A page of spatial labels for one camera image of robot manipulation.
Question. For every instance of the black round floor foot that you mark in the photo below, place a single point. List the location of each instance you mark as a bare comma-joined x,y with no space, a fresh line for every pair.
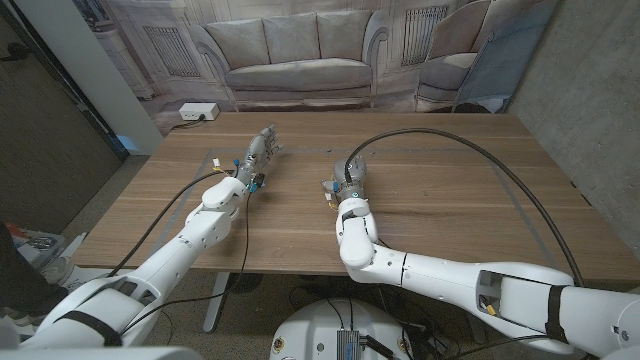
246,282

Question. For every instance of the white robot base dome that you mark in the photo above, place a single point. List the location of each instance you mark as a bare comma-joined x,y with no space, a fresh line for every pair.
310,325

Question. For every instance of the clear box of clutter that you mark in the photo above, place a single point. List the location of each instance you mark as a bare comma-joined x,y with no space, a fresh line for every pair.
40,245

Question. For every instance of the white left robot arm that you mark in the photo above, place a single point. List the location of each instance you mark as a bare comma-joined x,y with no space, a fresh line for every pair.
165,265

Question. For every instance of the person's dark trouser leg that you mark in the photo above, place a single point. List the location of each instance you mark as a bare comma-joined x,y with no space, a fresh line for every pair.
20,285

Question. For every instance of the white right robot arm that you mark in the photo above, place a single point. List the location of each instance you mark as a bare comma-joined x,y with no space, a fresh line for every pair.
450,280

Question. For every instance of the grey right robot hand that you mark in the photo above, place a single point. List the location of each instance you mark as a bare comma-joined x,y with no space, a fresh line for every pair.
354,177

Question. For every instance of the white table leg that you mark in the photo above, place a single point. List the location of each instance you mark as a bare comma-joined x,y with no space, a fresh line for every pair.
216,305

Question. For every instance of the grey table leg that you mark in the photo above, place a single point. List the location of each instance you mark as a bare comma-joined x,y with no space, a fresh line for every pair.
479,334

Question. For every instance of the grey finned metal box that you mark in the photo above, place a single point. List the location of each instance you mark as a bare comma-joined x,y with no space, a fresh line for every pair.
348,345

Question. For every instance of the white sneaker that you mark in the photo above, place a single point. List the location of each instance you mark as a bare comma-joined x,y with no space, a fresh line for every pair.
56,270
80,284

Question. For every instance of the printed sofa backdrop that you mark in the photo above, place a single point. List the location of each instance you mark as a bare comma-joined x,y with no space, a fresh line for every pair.
300,50

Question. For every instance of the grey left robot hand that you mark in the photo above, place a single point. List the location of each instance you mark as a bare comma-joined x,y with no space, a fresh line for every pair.
255,160

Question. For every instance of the white power outlet box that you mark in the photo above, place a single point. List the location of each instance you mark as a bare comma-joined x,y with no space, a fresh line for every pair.
199,111

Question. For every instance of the white robot torso rim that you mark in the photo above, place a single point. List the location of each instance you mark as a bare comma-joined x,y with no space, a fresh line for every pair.
100,354

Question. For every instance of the blue grey leaning panel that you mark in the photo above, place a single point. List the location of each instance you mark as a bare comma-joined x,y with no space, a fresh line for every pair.
505,60

